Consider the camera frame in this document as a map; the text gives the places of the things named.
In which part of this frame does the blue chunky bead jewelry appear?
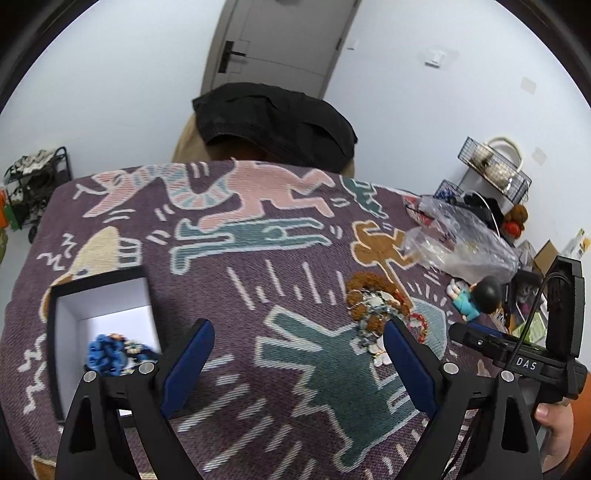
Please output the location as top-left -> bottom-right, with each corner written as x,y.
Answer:
85,334 -> 160,377

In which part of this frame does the red bead string bracelet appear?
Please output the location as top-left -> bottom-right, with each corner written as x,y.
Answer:
406,311 -> 431,345

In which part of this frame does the brown wooden bead bracelet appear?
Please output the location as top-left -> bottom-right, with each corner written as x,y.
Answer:
344,271 -> 412,324

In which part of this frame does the black white jewelry box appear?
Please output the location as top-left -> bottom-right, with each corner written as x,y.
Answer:
47,267 -> 161,424

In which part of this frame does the mixed jewelry pile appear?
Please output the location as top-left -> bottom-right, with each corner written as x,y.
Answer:
346,285 -> 429,368

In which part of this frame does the person's right hand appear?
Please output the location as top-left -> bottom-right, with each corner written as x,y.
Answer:
535,402 -> 574,473

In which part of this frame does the small cartoon boy figurine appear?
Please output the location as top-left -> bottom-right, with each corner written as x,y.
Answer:
446,276 -> 503,322

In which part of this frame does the cardboard box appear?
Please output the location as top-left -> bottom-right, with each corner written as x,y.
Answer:
534,240 -> 562,276

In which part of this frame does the orange plush toy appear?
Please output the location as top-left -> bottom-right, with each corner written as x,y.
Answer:
503,204 -> 529,240

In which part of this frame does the clear plastic bag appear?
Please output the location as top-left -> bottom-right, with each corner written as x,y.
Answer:
403,196 -> 519,284

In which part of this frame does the cream handbag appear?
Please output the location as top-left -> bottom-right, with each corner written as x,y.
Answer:
471,136 -> 523,190

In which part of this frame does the purple patterned woven blanket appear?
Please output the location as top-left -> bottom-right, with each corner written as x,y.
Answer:
0,159 -> 523,480

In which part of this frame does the black shoe rack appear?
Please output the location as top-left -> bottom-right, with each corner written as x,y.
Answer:
1,146 -> 72,244

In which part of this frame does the black garment on chair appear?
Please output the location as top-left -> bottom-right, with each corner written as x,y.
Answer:
192,82 -> 358,173

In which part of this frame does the grey door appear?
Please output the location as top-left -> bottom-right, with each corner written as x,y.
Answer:
200,0 -> 360,98

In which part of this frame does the black cable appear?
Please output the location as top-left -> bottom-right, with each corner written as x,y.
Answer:
512,271 -> 574,365

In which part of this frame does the black wire wall basket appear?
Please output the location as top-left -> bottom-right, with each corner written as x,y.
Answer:
435,136 -> 532,208

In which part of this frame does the white wall switch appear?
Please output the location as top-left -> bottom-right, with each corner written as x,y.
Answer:
424,49 -> 446,69

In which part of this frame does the black door handle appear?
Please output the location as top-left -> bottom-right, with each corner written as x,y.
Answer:
217,40 -> 246,74

